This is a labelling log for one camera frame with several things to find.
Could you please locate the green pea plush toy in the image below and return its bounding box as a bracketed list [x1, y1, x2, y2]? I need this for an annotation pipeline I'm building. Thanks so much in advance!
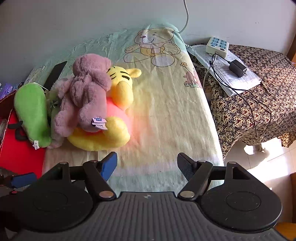
[14, 83, 52, 150]

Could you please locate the cartoon bear bed sheet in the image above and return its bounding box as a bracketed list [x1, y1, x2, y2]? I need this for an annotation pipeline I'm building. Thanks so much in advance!
[26, 24, 223, 193]

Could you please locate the brown floral tablecloth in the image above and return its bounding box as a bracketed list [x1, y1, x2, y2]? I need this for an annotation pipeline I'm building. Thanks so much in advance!
[190, 45, 295, 156]

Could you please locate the yellow tiger plush toy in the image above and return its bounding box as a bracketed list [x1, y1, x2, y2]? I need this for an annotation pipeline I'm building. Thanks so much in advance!
[67, 66, 142, 151]

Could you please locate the white wall cable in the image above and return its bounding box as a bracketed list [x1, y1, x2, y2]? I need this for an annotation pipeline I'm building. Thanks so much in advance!
[179, 0, 190, 34]

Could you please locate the black smartphone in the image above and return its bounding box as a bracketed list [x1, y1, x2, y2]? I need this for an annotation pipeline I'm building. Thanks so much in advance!
[43, 61, 67, 91]

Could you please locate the black charger adapter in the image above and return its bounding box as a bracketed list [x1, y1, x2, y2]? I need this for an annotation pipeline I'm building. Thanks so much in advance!
[229, 59, 247, 78]

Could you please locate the pink plush teddy bear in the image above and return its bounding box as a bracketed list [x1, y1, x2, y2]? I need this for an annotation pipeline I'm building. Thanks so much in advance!
[52, 53, 112, 137]

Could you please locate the white power strip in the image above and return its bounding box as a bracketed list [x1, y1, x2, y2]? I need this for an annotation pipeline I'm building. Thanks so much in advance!
[206, 37, 229, 59]

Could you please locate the black charger cable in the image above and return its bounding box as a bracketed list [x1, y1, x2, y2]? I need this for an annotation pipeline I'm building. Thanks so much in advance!
[209, 53, 273, 137]

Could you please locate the white plush bunny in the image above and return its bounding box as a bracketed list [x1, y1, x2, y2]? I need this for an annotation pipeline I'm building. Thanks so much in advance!
[46, 78, 67, 149]

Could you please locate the red cardboard box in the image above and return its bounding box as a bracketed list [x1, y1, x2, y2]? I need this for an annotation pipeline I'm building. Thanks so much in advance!
[1, 92, 46, 178]

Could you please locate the white paper stack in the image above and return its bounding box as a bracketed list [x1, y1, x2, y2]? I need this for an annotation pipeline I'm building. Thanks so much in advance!
[187, 45, 261, 96]

